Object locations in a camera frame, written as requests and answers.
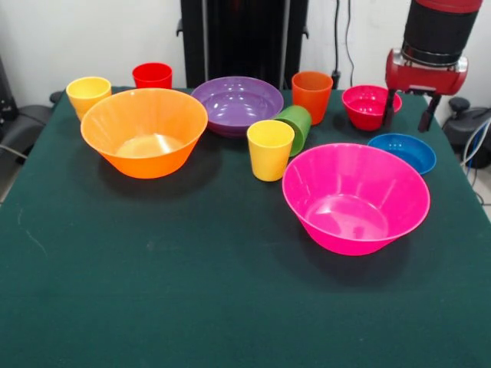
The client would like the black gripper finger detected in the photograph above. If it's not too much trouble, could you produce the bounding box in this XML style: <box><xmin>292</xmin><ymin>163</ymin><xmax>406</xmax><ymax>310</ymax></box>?
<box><xmin>381</xmin><ymin>88</ymin><xmax>397</xmax><ymax>130</ymax></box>
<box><xmin>417</xmin><ymin>94</ymin><xmax>443</xmax><ymax>133</ymax></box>

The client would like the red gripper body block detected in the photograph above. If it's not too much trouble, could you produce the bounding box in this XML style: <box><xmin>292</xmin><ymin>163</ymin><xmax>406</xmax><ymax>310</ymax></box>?
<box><xmin>384</xmin><ymin>48</ymin><xmax>470</xmax><ymax>97</ymax></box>

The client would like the large pink bowl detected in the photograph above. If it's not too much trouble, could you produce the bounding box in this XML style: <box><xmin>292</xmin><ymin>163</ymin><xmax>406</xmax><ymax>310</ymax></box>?
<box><xmin>282</xmin><ymin>143</ymin><xmax>431</xmax><ymax>257</ymax></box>

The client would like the small crimson bowl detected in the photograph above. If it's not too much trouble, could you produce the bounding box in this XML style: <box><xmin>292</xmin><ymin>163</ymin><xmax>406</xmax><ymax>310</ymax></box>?
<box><xmin>341</xmin><ymin>84</ymin><xmax>403</xmax><ymax>131</ymax></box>

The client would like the blue bowl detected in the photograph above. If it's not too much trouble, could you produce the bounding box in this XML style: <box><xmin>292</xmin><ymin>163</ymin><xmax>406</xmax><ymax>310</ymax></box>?
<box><xmin>367</xmin><ymin>133</ymin><xmax>437</xmax><ymax>176</ymax></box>

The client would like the orange cup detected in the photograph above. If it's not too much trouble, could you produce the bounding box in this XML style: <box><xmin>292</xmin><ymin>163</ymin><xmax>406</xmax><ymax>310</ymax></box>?
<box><xmin>291</xmin><ymin>71</ymin><xmax>334</xmax><ymax>127</ymax></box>

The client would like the green cup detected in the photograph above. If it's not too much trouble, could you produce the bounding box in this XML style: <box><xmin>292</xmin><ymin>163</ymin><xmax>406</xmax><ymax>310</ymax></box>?
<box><xmin>272</xmin><ymin>104</ymin><xmax>312</xmax><ymax>157</ymax></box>

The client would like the yellow cup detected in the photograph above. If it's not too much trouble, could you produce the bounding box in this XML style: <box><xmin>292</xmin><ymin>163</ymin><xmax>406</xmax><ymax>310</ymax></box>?
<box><xmin>65</xmin><ymin>76</ymin><xmax>113</xmax><ymax>122</ymax></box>
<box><xmin>246</xmin><ymin>119</ymin><xmax>296</xmax><ymax>182</ymax></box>

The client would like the purple bowl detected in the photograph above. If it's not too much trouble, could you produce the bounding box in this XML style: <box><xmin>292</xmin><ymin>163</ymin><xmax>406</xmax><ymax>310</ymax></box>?
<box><xmin>190</xmin><ymin>75</ymin><xmax>285</xmax><ymax>138</ymax></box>

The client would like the black equipment stand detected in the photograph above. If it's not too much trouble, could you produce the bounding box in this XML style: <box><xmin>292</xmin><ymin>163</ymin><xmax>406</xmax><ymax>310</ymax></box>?
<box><xmin>176</xmin><ymin>0</ymin><xmax>310</xmax><ymax>90</ymax></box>

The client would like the red cup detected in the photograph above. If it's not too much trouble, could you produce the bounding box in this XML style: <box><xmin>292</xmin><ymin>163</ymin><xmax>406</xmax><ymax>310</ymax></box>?
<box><xmin>132</xmin><ymin>62</ymin><xmax>173</xmax><ymax>90</ymax></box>

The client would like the large orange bowl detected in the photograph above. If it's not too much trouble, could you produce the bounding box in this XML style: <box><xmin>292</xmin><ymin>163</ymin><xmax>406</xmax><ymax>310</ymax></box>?
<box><xmin>80</xmin><ymin>87</ymin><xmax>209</xmax><ymax>180</ymax></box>

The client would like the dark green table cloth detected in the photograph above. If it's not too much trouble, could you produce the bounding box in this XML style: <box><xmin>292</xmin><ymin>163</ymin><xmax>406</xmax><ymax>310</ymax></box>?
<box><xmin>0</xmin><ymin>87</ymin><xmax>491</xmax><ymax>368</ymax></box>

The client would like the blue cable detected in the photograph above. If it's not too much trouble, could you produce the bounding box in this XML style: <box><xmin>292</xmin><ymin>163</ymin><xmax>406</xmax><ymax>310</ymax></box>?
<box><xmin>462</xmin><ymin>122</ymin><xmax>491</xmax><ymax>208</ymax></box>

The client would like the black wall cable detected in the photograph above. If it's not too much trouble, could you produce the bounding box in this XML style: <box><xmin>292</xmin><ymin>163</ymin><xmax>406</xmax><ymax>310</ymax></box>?
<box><xmin>331</xmin><ymin>0</ymin><xmax>343</xmax><ymax>91</ymax></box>
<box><xmin>344</xmin><ymin>0</ymin><xmax>356</xmax><ymax>88</ymax></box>

